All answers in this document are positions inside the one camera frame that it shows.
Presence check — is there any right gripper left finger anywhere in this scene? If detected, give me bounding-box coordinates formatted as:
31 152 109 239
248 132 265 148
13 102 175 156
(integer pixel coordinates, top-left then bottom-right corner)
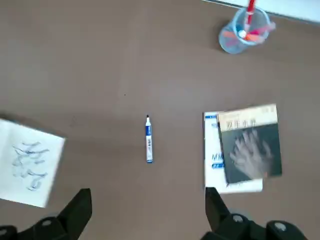
0 188 93 240

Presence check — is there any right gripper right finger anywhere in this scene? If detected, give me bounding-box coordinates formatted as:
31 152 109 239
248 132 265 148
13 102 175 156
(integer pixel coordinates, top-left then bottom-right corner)
199 186 310 240

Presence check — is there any white scribbled notebook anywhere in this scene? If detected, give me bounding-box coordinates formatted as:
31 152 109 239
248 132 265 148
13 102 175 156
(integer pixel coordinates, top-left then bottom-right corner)
0 117 67 209

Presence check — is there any blue white marker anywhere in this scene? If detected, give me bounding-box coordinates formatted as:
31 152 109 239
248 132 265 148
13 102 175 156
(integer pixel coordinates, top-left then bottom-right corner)
144 114 156 165

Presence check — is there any dark book with hands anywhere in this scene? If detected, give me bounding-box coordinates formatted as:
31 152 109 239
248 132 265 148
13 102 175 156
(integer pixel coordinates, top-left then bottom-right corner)
215 103 283 185

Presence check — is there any white blue book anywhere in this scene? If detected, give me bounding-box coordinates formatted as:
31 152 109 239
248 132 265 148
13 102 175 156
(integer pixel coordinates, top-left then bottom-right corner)
202 111 264 195

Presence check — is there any translucent blue pen cup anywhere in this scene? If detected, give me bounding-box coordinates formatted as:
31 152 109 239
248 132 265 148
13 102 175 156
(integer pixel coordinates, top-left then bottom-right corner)
217 5 270 55

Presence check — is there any orange pen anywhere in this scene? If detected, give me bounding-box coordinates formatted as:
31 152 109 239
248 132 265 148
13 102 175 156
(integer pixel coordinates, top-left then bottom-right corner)
223 30 238 48

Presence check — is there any blue pen white cap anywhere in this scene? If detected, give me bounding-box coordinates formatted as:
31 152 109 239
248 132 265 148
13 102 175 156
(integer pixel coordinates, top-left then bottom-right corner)
236 17 251 39

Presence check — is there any red pen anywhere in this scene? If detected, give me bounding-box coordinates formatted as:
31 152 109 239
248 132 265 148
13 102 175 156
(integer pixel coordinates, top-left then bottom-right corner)
244 0 258 21

